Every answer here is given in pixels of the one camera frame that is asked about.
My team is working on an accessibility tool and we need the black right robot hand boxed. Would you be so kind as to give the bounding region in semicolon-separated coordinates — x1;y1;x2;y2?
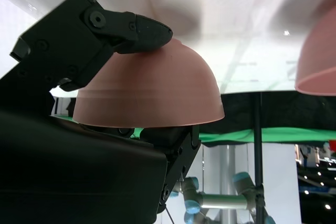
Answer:
0;0;202;224

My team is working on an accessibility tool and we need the pink plastic bowl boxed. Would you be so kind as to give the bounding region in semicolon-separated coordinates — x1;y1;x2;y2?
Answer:
294;6;336;97
72;37;226;127

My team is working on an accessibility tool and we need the black stand pole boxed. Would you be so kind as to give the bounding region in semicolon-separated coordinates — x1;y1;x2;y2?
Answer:
253;91;265;224

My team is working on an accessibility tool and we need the green cloth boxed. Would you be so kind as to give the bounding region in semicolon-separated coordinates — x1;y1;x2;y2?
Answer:
51;113;336;147

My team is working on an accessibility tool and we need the black backdrop cloth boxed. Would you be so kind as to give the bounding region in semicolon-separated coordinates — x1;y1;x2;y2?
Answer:
199;90;336;135

